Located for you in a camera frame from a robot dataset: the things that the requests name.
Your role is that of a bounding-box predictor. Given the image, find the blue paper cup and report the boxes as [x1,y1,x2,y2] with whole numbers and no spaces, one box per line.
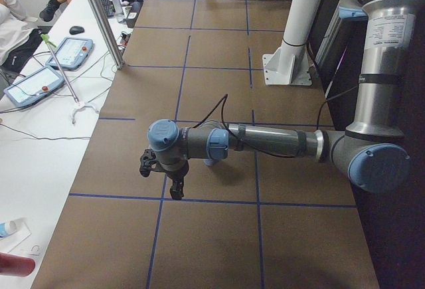
[203,159,218,167]

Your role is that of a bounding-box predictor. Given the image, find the black computer mouse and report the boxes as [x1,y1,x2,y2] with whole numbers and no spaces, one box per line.
[69,26,85,35]

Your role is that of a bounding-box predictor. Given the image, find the red cylinder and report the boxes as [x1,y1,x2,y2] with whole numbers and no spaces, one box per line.
[1,253,35,277]

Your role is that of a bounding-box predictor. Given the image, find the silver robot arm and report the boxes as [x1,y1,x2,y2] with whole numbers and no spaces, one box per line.
[139,0,424,200]

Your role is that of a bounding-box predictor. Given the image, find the clear water bottle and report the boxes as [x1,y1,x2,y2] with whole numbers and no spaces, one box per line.
[111,0,125,23]

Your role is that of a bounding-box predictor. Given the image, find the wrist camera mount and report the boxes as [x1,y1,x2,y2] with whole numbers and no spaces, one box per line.
[139,149,162,177]

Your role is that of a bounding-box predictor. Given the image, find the white tube bottle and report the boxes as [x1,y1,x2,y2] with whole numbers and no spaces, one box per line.
[1,218,27,239]

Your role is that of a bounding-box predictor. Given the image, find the white mounting post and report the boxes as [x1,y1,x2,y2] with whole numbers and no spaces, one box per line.
[262,0,321,86]

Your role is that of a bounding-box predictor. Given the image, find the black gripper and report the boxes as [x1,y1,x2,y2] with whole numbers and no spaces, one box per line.
[160,159,189,200]

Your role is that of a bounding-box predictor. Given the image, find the aluminium frame post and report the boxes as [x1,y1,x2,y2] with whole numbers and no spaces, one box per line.
[88,0,124,70]

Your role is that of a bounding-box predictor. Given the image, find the black camera cable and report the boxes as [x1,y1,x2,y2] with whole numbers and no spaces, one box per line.
[194,93,361,159]

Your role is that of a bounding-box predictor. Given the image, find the teach pendant near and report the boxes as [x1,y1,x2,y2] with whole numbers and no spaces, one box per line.
[3,66,64,108]

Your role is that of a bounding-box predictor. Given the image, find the teach pendant far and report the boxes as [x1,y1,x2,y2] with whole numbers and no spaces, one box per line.
[54,37,94,71]

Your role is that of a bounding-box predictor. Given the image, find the metal grabber stick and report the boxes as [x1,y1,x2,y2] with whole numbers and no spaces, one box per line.
[41,34,100,125]

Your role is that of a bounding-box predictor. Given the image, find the teach pendant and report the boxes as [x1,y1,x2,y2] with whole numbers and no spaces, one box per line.
[3,66,64,108]
[54,37,94,71]

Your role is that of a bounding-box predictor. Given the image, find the seated person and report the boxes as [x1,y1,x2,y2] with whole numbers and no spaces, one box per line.
[1,0,68,73]

